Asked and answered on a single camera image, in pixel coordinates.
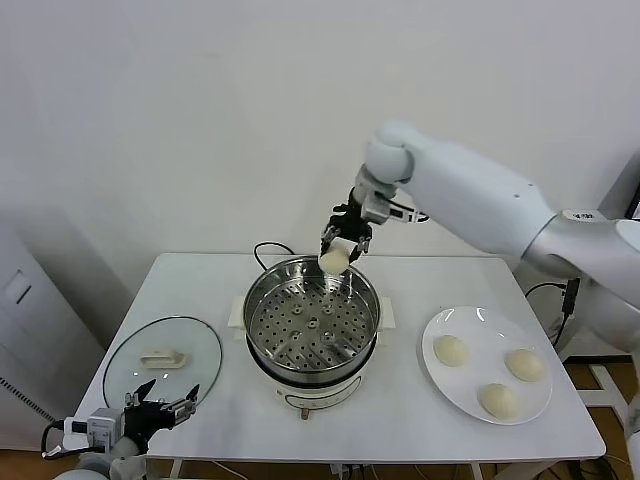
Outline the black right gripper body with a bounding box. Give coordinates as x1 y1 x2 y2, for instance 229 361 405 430
332 187 374 239

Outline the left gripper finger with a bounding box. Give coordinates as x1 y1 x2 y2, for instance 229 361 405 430
167 383 201 417
124 378 158 407

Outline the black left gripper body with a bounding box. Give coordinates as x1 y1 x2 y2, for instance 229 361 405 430
122 401 176 444

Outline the cream steamed baozi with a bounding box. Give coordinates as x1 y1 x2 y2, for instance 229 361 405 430
317 238 357 275
503 348 546 384
477 382 521 419
432 333 471 368

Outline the glass lid with cream handle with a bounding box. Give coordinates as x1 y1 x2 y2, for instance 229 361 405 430
102 314 224 416

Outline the stainless steel steamer basket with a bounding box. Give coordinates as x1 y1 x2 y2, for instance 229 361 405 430
243 255 380 374

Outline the white floor cabinet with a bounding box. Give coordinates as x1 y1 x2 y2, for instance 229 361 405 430
0 212 109 454

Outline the cream electric cooker base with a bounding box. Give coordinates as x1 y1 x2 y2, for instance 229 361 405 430
227 294 399 419

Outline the white round plate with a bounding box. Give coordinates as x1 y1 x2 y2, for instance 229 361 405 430
421 305 554 426

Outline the black hanging usb hub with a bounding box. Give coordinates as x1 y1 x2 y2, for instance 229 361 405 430
563 277 581 314

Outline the gray monitor with stand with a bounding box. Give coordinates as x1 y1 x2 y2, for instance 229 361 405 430
597 149 640 221

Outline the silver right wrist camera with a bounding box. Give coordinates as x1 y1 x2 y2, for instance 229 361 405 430
360 192 430 226

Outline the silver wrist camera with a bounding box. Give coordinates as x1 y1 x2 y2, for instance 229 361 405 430
87 407 124 441
360 192 430 226

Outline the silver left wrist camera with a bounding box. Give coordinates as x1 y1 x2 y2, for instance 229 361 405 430
87 407 124 441

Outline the black cooker power cord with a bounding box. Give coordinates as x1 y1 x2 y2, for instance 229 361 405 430
252 242 301 274

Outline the black left wrist camera cable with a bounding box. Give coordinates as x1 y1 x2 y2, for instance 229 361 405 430
41 418 91 460

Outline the black hub cable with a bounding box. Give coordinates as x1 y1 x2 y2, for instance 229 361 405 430
524 282 567 302
547 310 572 349

